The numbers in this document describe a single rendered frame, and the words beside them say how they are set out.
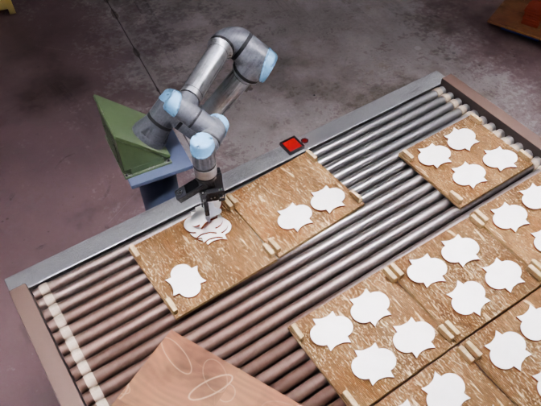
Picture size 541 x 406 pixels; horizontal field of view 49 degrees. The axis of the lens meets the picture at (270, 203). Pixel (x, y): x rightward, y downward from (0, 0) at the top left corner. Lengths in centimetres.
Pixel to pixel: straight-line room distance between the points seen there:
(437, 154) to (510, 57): 240
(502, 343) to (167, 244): 117
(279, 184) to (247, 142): 154
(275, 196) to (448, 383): 92
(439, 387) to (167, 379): 81
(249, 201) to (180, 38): 269
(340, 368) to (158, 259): 74
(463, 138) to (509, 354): 97
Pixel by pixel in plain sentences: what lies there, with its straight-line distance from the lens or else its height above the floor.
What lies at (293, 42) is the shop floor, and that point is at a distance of 470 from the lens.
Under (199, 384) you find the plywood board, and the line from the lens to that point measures 180.
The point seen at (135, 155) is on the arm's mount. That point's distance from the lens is 246.
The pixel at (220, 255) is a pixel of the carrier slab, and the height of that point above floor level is 94.
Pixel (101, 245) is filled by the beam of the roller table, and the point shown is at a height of 91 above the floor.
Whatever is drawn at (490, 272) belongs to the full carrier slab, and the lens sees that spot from 221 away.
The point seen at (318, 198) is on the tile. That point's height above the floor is 95.
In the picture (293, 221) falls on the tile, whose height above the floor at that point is 95.
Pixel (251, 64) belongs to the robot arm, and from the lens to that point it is 220.
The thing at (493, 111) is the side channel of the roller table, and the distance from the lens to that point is 279.
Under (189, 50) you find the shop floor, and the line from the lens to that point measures 467.
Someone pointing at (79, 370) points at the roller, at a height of 92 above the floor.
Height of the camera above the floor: 268
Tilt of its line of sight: 50 degrees down
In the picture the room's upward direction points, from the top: 1 degrees counter-clockwise
